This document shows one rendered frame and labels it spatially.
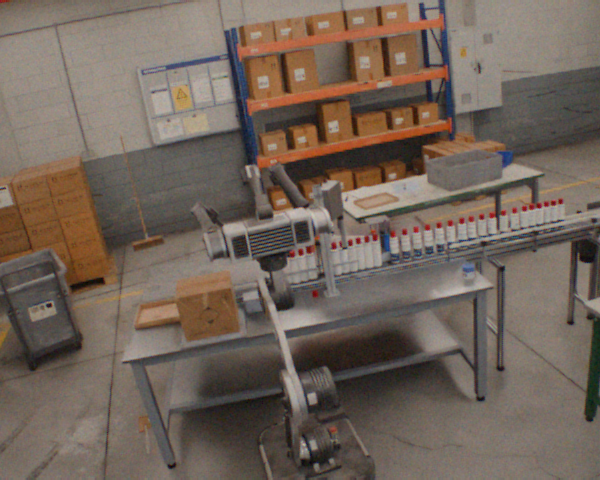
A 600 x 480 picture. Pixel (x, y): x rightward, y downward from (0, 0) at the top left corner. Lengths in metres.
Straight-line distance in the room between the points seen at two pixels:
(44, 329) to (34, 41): 3.86
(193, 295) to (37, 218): 3.54
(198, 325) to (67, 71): 5.00
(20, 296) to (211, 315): 2.28
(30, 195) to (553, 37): 7.85
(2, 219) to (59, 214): 0.59
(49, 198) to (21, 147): 1.63
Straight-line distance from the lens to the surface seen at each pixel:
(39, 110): 7.49
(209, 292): 2.86
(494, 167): 5.16
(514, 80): 9.15
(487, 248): 3.57
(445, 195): 4.85
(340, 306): 3.08
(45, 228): 6.20
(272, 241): 2.46
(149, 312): 3.49
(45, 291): 4.85
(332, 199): 3.03
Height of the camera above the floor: 2.31
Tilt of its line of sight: 21 degrees down
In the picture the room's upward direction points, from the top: 9 degrees counter-clockwise
